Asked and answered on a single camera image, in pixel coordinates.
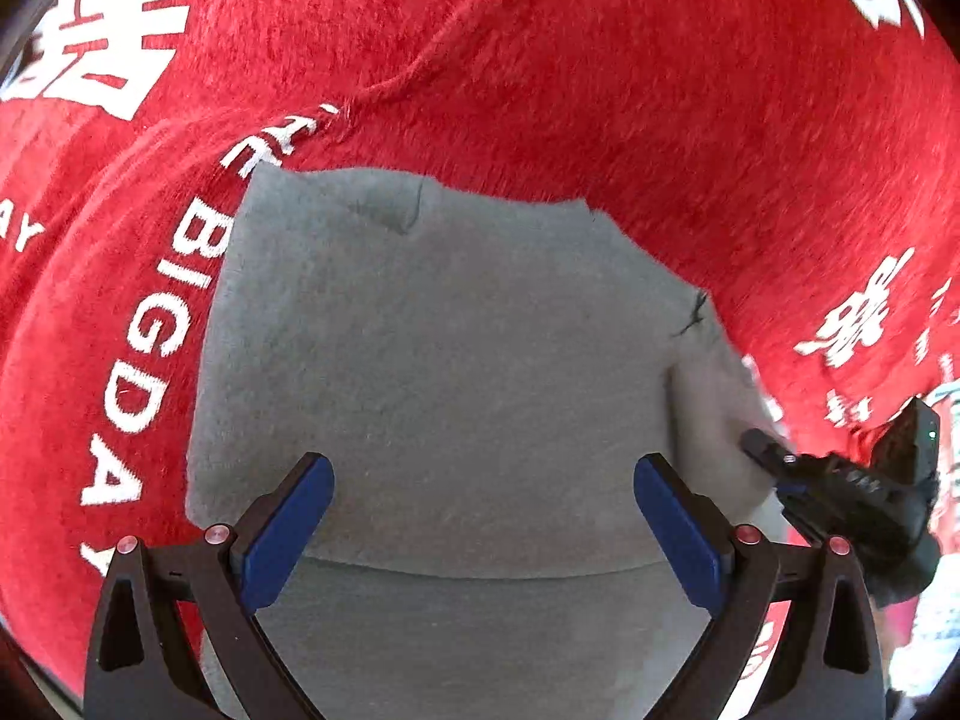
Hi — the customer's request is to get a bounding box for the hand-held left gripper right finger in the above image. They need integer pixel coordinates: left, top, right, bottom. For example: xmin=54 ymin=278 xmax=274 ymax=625
xmin=634 ymin=453 xmax=887 ymax=720

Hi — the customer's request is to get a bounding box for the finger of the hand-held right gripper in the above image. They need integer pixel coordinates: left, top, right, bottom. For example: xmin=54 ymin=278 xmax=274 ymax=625
xmin=740 ymin=428 xmax=809 ymax=497

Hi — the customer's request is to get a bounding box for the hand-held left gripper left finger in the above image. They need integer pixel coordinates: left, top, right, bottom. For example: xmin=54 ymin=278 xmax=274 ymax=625
xmin=84 ymin=452 xmax=336 ymax=720

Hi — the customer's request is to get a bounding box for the grey small garment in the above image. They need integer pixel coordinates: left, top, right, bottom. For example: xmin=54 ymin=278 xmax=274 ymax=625
xmin=184 ymin=165 xmax=815 ymax=720

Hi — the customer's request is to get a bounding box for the white patterned cloth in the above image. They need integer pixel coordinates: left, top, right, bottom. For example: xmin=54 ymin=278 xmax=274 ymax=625
xmin=885 ymin=574 xmax=960 ymax=700

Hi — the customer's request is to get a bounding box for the red printed blanket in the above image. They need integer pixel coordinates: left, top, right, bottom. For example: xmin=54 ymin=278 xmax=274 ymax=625
xmin=0 ymin=0 xmax=960 ymax=720

